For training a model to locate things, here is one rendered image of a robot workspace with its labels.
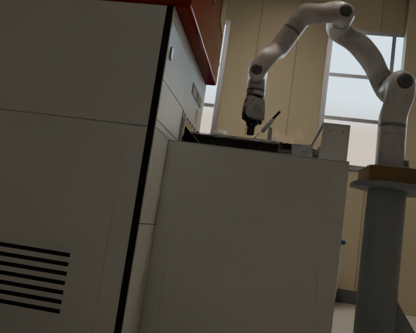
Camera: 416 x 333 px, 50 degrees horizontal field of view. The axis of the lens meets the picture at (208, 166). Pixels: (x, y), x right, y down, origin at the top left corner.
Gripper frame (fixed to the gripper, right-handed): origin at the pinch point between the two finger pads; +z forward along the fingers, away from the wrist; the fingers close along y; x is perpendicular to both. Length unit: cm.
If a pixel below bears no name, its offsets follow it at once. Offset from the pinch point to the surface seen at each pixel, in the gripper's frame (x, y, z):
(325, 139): -47.3, -3.7, 8.1
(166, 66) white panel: -29, -60, -4
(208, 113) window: 223, 120, -65
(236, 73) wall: 209, 137, -112
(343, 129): -51, 0, 4
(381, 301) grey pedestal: -42, 45, 64
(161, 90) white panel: -30, -62, 4
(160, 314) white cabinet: -20, -44, 75
